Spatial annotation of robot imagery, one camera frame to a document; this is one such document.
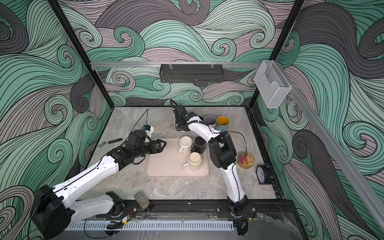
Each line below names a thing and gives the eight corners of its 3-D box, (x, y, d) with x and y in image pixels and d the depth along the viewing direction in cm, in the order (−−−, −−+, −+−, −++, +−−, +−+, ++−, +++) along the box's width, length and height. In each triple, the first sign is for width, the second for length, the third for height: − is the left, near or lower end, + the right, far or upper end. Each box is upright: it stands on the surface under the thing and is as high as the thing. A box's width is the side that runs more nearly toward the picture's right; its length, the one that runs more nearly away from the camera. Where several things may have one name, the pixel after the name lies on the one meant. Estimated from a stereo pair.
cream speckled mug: (183, 171, 87) (183, 165, 81) (183, 158, 93) (183, 152, 86) (201, 171, 87) (202, 165, 81) (200, 158, 93) (201, 152, 86)
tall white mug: (179, 154, 93) (179, 149, 88) (180, 141, 99) (179, 136, 95) (192, 154, 93) (192, 149, 88) (192, 141, 99) (192, 136, 95)
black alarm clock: (259, 186, 82) (266, 181, 75) (254, 169, 88) (260, 163, 81) (268, 186, 82) (276, 181, 75) (263, 169, 88) (270, 163, 81)
